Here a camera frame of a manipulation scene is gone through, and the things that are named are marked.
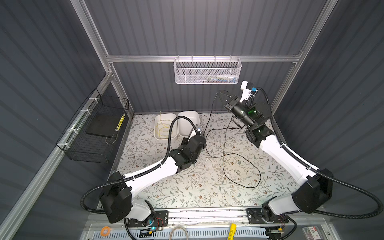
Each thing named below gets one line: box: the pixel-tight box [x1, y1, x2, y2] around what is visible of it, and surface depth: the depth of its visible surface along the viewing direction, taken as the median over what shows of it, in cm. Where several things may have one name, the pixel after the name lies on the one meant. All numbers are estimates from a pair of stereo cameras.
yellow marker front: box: [227, 223, 237, 240], surface depth 70 cm
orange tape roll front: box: [100, 226, 111, 237], surface depth 72 cm
